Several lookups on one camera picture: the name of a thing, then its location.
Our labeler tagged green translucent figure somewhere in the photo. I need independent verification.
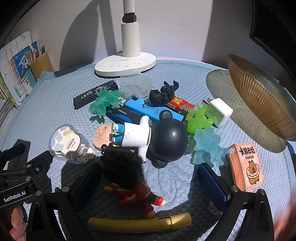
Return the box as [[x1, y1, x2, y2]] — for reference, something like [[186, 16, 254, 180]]
[[185, 104, 219, 135]]

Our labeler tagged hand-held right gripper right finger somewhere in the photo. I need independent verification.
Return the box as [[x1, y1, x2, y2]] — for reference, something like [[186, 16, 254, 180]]
[[198, 162, 274, 241]]

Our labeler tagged person's left hand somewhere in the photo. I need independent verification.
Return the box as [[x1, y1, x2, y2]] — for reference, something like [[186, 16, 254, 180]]
[[10, 205, 28, 234]]

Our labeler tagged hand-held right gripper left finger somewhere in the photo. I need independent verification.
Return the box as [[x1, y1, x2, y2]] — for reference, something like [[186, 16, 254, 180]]
[[24, 162, 103, 241]]

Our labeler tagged gold curved toy sheath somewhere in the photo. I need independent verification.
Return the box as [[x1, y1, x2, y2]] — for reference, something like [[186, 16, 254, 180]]
[[88, 213, 192, 233]]

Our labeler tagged amber ribbed glass bowl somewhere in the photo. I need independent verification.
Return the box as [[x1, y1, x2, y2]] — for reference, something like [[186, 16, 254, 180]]
[[227, 54, 296, 141]]

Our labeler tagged clear plastic figure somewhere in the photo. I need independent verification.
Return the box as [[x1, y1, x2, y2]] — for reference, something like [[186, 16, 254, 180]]
[[119, 71, 153, 98]]

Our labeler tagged light blue textured mat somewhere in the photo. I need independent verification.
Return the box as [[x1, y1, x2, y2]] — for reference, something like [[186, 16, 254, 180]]
[[0, 57, 296, 241]]

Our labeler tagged light blue translucent figure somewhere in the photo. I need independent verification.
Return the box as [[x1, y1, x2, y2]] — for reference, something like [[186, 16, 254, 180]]
[[190, 127, 228, 167]]

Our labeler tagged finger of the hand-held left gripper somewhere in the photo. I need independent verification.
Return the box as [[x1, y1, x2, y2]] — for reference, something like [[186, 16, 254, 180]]
[[23, 152, 55, 186], [0, 143, 26, 163]]

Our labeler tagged black and blue lighter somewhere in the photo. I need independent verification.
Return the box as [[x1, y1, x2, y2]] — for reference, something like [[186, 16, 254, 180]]
[[107, 106, 144, 126]]

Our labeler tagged row of upright books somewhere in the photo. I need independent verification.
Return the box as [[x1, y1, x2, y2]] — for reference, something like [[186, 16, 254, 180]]
[[0, 31, 38, 109]]

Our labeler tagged black monster figure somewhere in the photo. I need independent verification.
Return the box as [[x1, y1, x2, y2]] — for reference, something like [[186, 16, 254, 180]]
[[149, 80, 179, 105]]

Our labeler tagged teal translucent figure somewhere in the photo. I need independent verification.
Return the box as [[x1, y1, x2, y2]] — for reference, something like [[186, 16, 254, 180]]
[[89, 89, 125, 123]]

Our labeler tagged white charger plug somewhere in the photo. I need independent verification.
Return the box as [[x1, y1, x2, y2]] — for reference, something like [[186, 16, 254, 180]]
[[202, 98, 233, 127]]

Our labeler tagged stack of flat books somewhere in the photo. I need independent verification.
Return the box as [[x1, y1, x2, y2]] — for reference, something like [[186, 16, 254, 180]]
[[0, 98, 17, 131]]

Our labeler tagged orange card box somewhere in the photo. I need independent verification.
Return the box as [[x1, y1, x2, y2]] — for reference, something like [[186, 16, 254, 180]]
[[228, 143, 264, 192]]

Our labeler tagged light blue small box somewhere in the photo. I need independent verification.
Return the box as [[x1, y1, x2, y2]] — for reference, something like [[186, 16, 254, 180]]
[[25, 69, 38, 88]]

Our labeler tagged clear jar with patterned roll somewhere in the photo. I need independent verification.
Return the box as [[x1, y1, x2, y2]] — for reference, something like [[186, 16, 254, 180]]
[[48, 124, 96, 164]]

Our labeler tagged black-headed white-shirt toy figure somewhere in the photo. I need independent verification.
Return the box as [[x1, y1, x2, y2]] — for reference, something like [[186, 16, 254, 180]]
[[112, 110, 189, 169]]

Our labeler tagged black-haired red-dress doll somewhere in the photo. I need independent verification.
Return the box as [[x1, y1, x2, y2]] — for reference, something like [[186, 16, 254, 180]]
[[101, 143, 167, 212]]

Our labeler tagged black monitor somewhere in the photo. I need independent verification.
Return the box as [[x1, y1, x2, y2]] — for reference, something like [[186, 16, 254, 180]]
[[249, 0, 296, 67]]

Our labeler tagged white desk lamp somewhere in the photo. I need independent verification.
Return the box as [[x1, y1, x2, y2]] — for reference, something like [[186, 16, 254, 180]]
[[94, 0, 157, 77]]

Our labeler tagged bunch of pens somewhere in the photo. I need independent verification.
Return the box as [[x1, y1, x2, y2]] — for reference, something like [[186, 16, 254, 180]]
[[34, 44, 46, 58]]

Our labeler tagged brown pen holder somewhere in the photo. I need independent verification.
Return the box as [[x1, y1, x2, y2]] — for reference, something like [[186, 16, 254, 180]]
[[28, 52, 55, 80]]

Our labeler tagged pink round tag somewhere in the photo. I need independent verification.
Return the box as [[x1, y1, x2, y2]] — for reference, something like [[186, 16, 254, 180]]
[[94, 124, 116, 151]]

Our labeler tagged red lighter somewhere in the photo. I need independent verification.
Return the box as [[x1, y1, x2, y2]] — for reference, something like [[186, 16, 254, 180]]
[[166, 95, 196, 115]]

